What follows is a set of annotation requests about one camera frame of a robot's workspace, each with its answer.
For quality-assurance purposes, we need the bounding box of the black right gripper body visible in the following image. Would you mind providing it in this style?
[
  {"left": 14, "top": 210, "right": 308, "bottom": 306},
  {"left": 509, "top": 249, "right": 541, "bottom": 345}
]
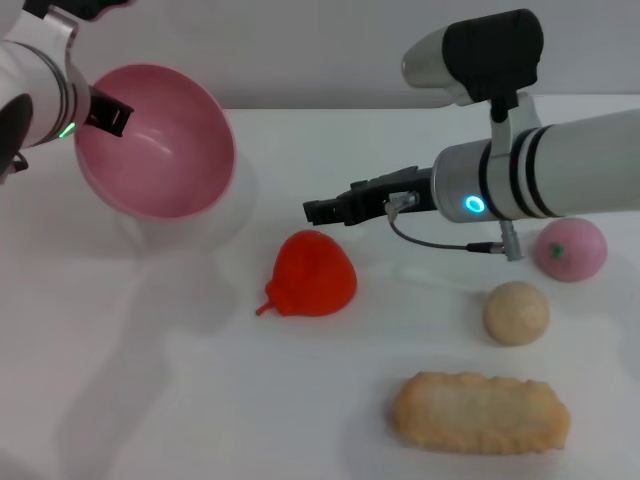
[{"left": 339, "top": 167, "right": 436, "bottom": 226}]

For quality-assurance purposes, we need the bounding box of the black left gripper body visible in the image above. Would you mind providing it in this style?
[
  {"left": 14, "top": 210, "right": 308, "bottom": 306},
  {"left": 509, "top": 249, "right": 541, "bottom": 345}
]
[{"left": 84, "top": 87, "right": 109, "bottom": 129}]

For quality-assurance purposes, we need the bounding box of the pink plastic bowl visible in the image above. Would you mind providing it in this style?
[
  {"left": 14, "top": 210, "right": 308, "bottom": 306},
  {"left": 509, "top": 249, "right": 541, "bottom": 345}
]
[{"left": 73, "top": 63, "right": 237, "bottom": 220}]

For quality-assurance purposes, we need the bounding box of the orange toy fruit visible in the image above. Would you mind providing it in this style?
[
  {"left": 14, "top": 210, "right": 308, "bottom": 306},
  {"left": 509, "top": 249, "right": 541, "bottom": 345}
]
[{"left": 255, "top": 229, "right": 359, "bottom": 319}]

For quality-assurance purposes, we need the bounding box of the beige round toy bun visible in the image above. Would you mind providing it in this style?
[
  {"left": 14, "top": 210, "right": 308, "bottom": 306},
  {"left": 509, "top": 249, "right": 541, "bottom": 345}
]
[{"left": 482, "top": 280, "right": 551, "bottom": 347}]

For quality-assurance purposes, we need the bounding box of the pink toy peach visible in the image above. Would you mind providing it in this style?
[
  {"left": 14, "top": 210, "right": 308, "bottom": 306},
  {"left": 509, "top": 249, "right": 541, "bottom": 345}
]
[{"left": 533, "top": 216, "right": 609, "bottom": 284}]

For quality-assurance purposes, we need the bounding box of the golden rectangular toy bread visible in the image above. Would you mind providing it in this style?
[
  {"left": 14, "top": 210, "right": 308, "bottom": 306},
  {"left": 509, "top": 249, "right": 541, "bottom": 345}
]
[{"left": 392, "top": 370, "right": 571, "bottom": 455}]

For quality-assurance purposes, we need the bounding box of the left arm connector cable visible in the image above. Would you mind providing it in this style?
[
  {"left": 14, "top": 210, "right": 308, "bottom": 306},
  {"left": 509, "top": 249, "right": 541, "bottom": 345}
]
[{"left": 4, "top": 149, "right": 30, "bottom": 175}]

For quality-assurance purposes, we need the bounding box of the arm connector cable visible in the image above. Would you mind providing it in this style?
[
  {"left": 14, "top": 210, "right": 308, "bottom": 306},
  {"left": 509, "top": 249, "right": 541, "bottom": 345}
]
[
  {"left": 4, "top": 149, "right": 30, "bottom": 175},
  {"left": 383, "top": 192, "right": 522, "bottom": 262}
]

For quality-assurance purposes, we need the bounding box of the right arm connector cable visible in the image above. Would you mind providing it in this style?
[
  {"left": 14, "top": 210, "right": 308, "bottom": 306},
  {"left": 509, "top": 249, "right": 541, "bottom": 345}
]
[{"left": 383, "top": 192, "right": 522, "bottom": 262}]

